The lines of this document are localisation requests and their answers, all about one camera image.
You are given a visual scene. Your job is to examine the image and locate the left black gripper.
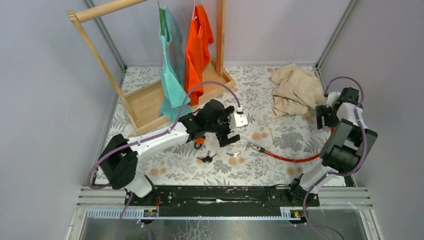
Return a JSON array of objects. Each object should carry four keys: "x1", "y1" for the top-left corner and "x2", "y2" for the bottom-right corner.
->
[{"x1": 205, "y1": 107, "x2": 240, "y2": 148}]

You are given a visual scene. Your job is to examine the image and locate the small brass padlock keys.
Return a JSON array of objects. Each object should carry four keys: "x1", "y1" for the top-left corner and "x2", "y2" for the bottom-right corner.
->
[{"x1": 226, "y1": 151, "x2": 241, "y2": 158}]

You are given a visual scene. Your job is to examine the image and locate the black key bunch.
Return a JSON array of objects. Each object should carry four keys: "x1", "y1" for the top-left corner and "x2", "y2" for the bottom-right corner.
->
[{"x1": 196, "y1": 150, "x2": 217, "y2": 164}]

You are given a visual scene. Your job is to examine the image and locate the orange black padlock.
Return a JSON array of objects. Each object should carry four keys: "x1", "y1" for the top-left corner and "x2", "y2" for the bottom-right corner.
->
[{"x1": 194, "y1": 136, "x2": 206, "y2": 150}]

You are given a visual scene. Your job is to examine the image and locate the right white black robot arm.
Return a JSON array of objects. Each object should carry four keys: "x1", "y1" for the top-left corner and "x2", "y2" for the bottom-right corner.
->
[{"x1": 286, "y1": 87, "x2": 378, "y2": 206}]

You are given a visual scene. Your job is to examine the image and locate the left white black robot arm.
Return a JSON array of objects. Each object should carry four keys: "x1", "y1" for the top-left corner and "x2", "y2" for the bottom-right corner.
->
[{"x1": 98, "y1": 99, "x2": 249, "y2": 206}]

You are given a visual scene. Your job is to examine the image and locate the beige crumpled cloth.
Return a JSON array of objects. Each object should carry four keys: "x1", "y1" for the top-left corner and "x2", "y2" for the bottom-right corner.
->
[{"x1": 269, "y1": 63, "x2": 325, "y2": 119}]

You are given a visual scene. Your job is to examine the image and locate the floral patterned mat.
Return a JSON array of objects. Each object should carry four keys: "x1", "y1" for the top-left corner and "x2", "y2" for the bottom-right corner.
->
[{"x1": 136, "y1": 66, "x2": 330, "y2": 186}]

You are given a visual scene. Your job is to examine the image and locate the teal shirt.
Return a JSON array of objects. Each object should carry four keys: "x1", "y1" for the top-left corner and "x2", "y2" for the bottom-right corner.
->
[{"x1": 159, "y1": 6, "x2": 191, "y2": 121}]

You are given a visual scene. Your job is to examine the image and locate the orange shirt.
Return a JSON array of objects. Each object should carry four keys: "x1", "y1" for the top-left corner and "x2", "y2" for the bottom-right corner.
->
[{"x1": 184, "y1": 4, "x2": 214, "y2": 106}]

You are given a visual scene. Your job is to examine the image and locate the white pink clothes hanger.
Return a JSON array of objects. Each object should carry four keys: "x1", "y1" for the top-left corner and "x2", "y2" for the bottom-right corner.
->
[{"x1": 190, "y1": 0, "x2": 203, "y2": 39}]

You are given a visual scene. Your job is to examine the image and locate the green clothes hanger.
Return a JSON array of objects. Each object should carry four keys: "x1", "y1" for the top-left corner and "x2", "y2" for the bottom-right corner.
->
[{"x1": 157, "y1": 1, "x2": 166, "y2": 36}]

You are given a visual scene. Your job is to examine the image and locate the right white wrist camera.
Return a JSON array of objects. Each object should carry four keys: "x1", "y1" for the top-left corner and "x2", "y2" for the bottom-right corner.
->
[{"x1": 325, "y1": 91, "x2": 341, "y2": 108}]

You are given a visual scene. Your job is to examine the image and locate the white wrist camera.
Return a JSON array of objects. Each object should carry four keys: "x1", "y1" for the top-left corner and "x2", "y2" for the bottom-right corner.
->
[
  {"x1": 325, "y1": 91, "x2": 341, "y2": 108},
  {"x1": 229, "y1": 106, "x2": 249, "y2": 131}
]

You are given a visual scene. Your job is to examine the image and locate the red cable lock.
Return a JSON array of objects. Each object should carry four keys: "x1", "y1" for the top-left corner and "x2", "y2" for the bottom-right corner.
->
[{"x1": 245, "y1": 125, "x2": 335, "y2": 164}]

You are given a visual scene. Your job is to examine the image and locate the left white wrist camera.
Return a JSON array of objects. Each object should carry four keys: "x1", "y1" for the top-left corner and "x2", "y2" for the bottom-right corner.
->
[{"x1": 229, "y1": 106, "x2": 249, "y2": 131}]

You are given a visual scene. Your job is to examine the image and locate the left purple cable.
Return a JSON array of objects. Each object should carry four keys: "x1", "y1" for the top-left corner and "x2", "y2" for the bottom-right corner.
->
[{"x1": 86, "y1": 81, "x2": 243, "y2": 240}]

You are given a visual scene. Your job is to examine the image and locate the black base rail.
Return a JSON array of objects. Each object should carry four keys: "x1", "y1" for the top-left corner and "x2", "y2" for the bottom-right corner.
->
[{"x1": 125, "y1": 184, "x2": 320, "y2": 218}]

